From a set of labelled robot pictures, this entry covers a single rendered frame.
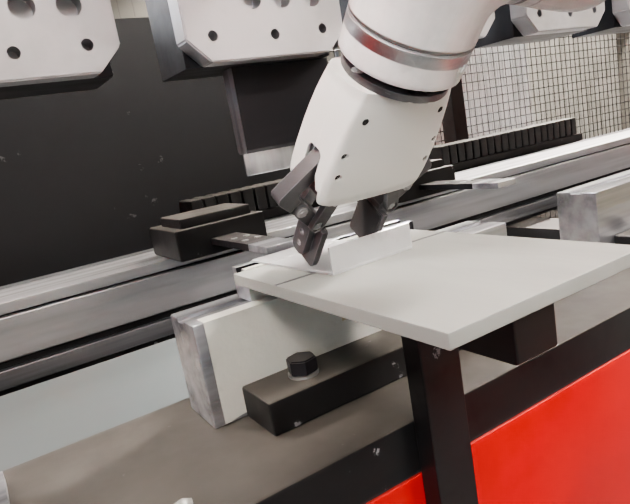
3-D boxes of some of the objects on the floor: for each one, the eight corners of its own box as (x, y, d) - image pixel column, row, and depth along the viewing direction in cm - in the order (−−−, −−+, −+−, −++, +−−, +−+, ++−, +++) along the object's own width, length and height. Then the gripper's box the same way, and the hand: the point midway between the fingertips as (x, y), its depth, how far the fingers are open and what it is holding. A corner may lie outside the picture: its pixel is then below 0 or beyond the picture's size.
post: (495, 461, 185) (408, -253, 145) (483, 455, 189) (396, -240, 149) (506, 454, 187) (423, -249, 148) (493, 449, 191) (410, -237, 152)
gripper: (325, 99, 31) (269, 306, 44) (526, 70, 40) (431, 250, 53) (259, 31, 35) (225, 239, 48) (456, 18, 44) (383, 197, 57)
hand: (338, 230), depth 49 cm, fingers open, 5 cm apart
